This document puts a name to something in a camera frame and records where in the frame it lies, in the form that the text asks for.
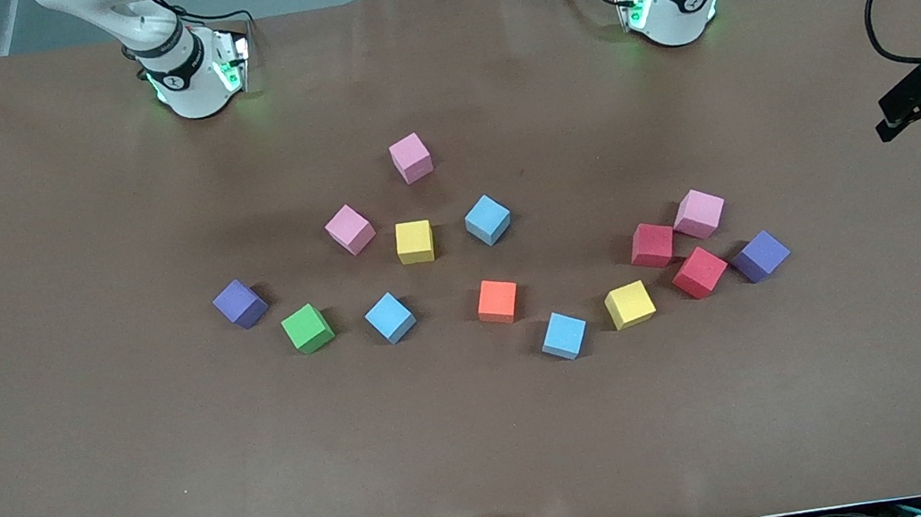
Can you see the blue foam block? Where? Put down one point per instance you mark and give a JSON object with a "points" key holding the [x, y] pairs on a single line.
{"points": [[487, 219], [389, 316], [564, 335]]}

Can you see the purple foam block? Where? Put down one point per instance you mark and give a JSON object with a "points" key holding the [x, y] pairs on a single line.
{"points": [[760, 255], [239, 302]]}

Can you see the brown table cover sheet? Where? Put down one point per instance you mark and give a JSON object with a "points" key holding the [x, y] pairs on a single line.
{"points": [[95, 481]]}

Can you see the red foam block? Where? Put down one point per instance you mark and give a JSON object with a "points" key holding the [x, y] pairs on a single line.
{"points": [[699, 272], [652, 244]]}

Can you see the right arm base connector plate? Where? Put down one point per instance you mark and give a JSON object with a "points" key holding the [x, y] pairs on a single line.
{"points": [[233, 65]]}

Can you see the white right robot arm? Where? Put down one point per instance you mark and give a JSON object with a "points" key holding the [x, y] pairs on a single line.
{"points": [[183, 81]]}

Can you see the green foam block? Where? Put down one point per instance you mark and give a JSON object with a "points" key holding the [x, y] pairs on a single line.
{"points": [[306, 327]]}

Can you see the yellow foam block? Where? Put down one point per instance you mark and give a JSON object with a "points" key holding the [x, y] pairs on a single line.
{"points": [[629, 303], [414, 240]]}

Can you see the pink foam block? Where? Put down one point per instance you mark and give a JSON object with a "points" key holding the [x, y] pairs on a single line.
{"points": [[410, 157], [349, 227], [698, 212]]}

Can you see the orange foam block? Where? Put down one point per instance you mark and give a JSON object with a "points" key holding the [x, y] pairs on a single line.
{"points": [[497, 300]]}

